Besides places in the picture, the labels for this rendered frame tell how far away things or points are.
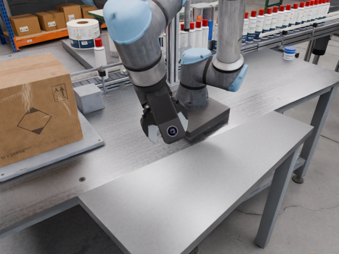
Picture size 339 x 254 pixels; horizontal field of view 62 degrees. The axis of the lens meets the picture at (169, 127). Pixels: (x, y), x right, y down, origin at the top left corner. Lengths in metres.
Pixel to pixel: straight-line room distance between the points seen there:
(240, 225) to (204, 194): 1.02
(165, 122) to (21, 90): 0.55
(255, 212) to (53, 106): 1.44
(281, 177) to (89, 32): 1.40
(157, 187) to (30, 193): 0.39
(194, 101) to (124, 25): 0.78
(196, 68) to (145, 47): 0.66
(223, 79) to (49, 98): 0.62
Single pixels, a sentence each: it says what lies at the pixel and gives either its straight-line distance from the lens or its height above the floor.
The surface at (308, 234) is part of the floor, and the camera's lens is 2.00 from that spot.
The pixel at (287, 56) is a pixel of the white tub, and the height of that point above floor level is 0.85.
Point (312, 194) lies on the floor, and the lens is 2.25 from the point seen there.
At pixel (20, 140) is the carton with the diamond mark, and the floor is 0.93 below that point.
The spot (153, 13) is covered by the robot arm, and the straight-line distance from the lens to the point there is 0.49.
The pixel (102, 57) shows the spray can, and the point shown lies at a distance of 1.45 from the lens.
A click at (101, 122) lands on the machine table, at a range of 1.24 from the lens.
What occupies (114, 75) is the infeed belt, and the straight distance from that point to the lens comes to 1.54.
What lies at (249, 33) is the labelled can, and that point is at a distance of 2.07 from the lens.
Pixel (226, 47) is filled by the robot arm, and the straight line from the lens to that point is 1.01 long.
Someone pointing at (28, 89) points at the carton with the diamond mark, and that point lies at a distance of 0.98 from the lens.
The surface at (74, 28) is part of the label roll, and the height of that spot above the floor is 1.01.
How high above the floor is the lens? 1.49
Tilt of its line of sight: 34 degrees down
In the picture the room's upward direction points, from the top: straight up
